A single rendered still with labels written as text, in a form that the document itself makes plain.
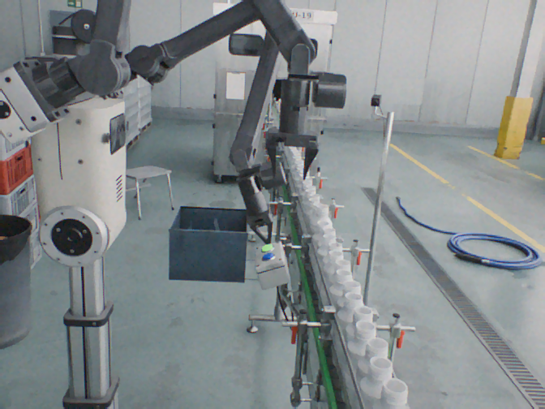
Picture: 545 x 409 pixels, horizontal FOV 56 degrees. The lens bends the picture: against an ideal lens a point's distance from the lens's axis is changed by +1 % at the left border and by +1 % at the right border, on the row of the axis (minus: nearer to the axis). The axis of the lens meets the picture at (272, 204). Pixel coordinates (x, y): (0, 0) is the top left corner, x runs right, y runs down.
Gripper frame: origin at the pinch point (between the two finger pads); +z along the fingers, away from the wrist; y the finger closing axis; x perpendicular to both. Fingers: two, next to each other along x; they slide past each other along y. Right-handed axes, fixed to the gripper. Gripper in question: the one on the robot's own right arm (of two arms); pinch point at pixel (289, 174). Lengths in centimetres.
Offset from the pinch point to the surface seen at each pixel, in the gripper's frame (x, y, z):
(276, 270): 18.9, 0.1, 30.5
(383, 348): -27.3, 16.1, 23.6
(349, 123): 1058, 226, 117
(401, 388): -36.4, 16.7, 24.7
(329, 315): -6.4, 10.4, 29.0
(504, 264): 281, 211, 132
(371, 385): -32.8, 13.2, 27.1
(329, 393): -17.4, 9.8, 40.3
